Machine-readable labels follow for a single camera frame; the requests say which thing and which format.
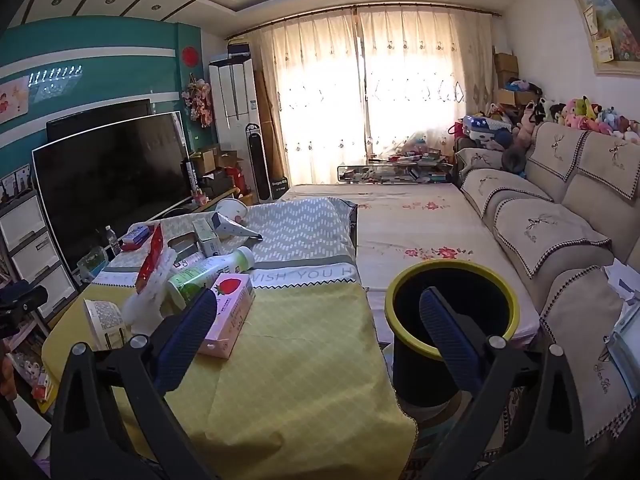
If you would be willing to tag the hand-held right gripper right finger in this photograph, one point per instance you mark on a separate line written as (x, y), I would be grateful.
(450, 342)

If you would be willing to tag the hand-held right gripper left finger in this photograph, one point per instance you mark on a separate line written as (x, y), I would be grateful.
(185, 342)

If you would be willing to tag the black bin with yellow rim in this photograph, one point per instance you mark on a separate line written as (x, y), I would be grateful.
(415, 380)

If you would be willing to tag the pink strawberry carton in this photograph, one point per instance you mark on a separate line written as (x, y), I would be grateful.
(230, 310)

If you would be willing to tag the green white plastic bottle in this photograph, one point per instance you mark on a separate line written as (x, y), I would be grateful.
(200, 277)

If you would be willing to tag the white paper cup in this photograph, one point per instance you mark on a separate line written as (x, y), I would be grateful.
(102, 322)

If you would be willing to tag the red snack packet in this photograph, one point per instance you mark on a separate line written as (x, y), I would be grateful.
(152, 255)

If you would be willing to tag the brown box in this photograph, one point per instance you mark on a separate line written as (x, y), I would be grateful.
(182, 247)

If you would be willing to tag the small white green box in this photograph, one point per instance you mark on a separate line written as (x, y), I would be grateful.
(207, 237)

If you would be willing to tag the white drawer cabinet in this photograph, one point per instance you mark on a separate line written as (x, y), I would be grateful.
(30, 250)

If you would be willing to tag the clear green container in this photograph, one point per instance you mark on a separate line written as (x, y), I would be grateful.
(92, 262)

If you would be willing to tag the colourful toy pile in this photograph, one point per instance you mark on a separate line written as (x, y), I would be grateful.
(35, 385)

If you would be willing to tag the patterned rug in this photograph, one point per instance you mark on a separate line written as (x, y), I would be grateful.
(505, 410)

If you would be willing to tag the clear water bottle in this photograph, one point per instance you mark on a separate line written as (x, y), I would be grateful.
(113, 241)

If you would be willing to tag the red tissue box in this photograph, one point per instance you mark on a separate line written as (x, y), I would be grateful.
(136, 237)

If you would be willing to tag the yellow grey printed tablecloth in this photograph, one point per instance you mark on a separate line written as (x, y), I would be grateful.
(300, 360)

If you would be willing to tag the floral bedsheet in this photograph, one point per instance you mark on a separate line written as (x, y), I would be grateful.
(425, 220)

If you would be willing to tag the white round paper fan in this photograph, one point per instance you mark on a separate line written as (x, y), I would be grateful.
(230, 207)

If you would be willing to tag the green television cabinet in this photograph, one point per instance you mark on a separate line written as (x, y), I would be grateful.
(220, 201)

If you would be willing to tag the large black television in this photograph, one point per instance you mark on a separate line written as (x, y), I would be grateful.
(110, 185)

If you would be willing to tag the beige sofa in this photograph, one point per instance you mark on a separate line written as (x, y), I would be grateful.
(550, 225)

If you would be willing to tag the black box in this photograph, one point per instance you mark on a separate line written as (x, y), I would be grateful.
(215, 183)

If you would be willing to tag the red canister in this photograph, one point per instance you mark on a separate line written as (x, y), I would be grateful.
(235, 180)

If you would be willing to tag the stack of plastic folders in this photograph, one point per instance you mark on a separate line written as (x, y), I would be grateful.
(625, 345)

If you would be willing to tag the loose white papers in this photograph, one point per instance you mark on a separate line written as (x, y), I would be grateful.
(620, 280)

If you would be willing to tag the dark green box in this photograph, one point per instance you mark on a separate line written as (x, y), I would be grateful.
(279, 187)

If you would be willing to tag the small cardboard box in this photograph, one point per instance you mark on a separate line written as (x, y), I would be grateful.
(226, 158)
(202, 160)

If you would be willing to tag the pile of books and toys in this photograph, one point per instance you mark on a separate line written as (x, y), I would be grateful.
(415, 160)

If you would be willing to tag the white tower fan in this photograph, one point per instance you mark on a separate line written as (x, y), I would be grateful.
(257, 165)

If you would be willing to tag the glass coffee table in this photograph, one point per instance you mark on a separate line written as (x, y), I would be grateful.
(350, 175)

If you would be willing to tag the small black television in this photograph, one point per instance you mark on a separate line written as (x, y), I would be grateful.
(95, 115)

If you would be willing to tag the blue knit hat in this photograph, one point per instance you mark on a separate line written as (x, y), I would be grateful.
(502, 137)

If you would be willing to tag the red bag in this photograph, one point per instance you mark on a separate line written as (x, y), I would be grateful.
(456, 128)

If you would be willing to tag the star print bag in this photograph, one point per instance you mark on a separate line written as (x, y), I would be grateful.
(480, 125)

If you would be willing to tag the pink teddy plush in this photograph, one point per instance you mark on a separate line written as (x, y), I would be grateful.
(525, 125)

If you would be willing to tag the tall cardboard panel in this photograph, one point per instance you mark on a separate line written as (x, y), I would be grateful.
(272, 125)

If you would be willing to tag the artificial flower decoration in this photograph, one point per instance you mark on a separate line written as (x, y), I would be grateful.
(197, 100)

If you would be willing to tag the white standing air conditioner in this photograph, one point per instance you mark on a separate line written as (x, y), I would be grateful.
(232, 95)

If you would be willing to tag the row of plush toys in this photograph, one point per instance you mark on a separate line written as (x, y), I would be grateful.
(580, 110)

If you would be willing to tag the cream embroidered curtain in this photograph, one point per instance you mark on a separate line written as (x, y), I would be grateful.
(425, 70)
(310, 100)

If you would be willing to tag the blue box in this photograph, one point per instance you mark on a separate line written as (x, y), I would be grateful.
(239, 50)

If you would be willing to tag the curtain rod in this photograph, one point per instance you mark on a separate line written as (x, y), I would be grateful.
(350, 7)

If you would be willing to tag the framed flower painting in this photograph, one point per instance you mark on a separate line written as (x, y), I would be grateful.
(612, 25)

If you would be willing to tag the pink wall picture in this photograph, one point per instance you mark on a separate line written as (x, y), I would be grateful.
(12, 97)

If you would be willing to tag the red round wall ornament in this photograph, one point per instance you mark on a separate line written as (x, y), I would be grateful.
(190, 55)

